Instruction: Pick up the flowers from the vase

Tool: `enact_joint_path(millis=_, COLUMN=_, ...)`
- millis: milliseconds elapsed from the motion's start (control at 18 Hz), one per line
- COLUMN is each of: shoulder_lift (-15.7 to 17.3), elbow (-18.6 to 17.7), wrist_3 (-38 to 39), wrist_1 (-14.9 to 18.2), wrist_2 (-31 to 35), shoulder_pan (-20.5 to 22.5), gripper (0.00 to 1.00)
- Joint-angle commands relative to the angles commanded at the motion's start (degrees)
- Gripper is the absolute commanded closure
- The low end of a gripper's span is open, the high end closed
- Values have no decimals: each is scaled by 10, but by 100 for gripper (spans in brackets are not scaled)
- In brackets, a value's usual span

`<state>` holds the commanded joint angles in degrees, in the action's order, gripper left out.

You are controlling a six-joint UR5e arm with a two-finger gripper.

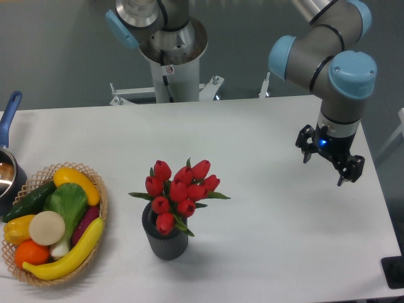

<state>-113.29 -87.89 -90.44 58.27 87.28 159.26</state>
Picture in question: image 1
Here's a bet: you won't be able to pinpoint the beige round disc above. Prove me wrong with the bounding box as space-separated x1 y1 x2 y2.
28 211 66 246

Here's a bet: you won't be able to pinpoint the yellow banana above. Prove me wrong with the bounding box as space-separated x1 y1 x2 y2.
23 217 104 280

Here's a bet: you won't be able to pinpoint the white frame at right edge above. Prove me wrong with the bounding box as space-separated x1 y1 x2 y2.
374 108 403 167

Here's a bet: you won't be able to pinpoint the green bok choy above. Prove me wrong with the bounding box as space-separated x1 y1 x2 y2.
43 183 88 260

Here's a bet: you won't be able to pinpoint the yellow bell pepper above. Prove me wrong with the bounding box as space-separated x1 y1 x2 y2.
3 215 35 246

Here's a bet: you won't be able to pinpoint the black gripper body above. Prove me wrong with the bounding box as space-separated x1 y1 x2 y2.
312 125 356 168

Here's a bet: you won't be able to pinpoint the purple sweet potato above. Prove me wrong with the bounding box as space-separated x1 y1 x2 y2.
71 206 100 247

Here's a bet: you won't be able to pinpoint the red tulip bouquet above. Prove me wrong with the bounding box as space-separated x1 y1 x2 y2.
129 160 229 236

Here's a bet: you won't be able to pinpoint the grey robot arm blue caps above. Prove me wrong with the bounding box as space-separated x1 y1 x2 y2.
105 1 377 182

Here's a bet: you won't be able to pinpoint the green cucumber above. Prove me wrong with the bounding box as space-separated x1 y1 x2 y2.
3 181 56 223

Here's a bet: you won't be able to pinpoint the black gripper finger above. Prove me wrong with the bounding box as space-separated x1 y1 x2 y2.
336 155 365 186
295 124 316 163

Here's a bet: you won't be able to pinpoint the orange fruit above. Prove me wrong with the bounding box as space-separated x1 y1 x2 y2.
15 240 50 269

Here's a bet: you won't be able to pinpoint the black device at table edge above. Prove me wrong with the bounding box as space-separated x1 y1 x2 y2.
381 256 403 289

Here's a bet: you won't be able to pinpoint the blue handled saucepan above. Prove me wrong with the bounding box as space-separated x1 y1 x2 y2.
1 91 27 216

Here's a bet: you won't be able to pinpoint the dark grey ribbed vase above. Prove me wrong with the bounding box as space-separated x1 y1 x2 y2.
141 202 188 260

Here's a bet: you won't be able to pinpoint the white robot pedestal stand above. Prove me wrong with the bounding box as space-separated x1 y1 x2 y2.
109 57 271 107

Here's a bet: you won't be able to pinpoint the yellow squash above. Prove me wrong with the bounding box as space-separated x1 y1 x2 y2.
53 167 100 206

